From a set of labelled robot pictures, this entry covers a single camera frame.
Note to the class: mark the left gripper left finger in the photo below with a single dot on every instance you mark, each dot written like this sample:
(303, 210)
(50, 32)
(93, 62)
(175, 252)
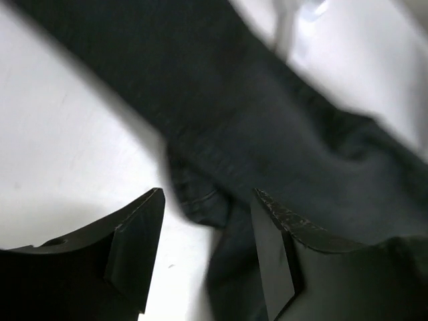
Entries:
(101, 271)

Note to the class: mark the black trousers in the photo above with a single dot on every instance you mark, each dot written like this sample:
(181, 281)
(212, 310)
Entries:
(236, 119)

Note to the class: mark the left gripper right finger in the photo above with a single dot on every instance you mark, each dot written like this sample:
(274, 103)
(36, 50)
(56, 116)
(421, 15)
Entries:
(307, 273)

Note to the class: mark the white clothes rack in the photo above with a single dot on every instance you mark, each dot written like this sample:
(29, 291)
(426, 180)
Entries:
(289, 12)

